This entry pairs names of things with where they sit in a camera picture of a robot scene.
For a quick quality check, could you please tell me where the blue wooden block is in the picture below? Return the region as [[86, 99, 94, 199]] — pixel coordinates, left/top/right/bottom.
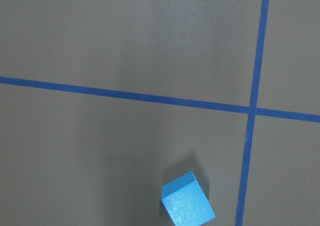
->
[[160, 171, 216, 225]]

